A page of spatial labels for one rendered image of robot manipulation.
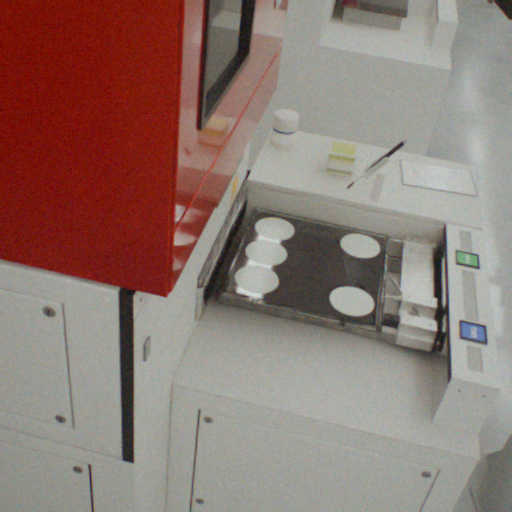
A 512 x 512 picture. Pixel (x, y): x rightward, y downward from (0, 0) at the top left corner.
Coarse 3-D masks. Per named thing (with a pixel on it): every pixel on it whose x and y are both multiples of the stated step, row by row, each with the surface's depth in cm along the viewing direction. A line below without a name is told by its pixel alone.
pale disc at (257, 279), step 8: (240, 272) 151; (248, 272) 151; (256, 272) 152; (264, 272) 152; (272, 272) 152; (240, 280) 149; (248, 280) 149; (256, 280) 149; (264, 280) 150; (272, 280) 150; (248, 288) 147; (256, 288) 147; (264, 288) 148; (272, 288) 148
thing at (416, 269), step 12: (408, 252) 169; (408, 264) 164; (420, 264) 165; (432, 264) 166; (408, 276) 160; (420, 276) 161; (432, 276) 162; (408, 288) 157; (420, 288) 157; (432, 288) 158; (408, 312) 149; (396, 336) 145; (408, 336) 143; (420, 348) 144
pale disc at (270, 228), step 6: (258, 222) 168; (264, 222) 169; (270, 222) 169; (276, 222) 169; (282, 222) 170; (288, 222) 170; (258, 228) 166; (264, 228) 167; (270, 228) 167; (276, 228) 167; (282, 228) 167; (288, 228) 168; (264, 234) 164; (270, 234) 165; (276, 234) 165; (282, 234) 165; (288, 234) 166
